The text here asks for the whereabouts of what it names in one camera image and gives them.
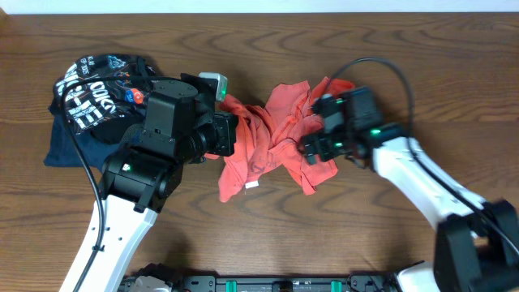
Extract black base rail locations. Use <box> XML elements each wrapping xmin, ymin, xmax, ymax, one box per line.
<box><xmin>119</xmin><ymin>263</ymin><xmax>402</xmax><ymax>292</ymax></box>

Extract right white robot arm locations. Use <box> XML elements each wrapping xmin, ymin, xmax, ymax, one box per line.
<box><xmin>300</xmin><ymin>87</ymin><xmax>518</xmax><ymax>291</ymax></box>

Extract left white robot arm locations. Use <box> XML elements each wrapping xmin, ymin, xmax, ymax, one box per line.
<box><xmin>61</xmin><ymin>72</ymin><xmax>238</xmax><ymax>291</ymax></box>

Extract navy blue folded shirt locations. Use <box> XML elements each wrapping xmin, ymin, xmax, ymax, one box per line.
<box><xmin>44</xmin><ymin>114</ymin><xmax>142</xmax><ymax>170</ymax></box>

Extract black printed folded shirt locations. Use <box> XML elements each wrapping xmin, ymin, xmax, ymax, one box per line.
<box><xmin>49</xmin><ymin>54</ymin><xmax>158</xmax><ymax>144</ymax></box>

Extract orange red t-shirt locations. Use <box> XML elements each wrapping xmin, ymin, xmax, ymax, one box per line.
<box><xmin>218</xmin><ymin>77</ymin><xmax>355</xmax><ymax>202</ymax></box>

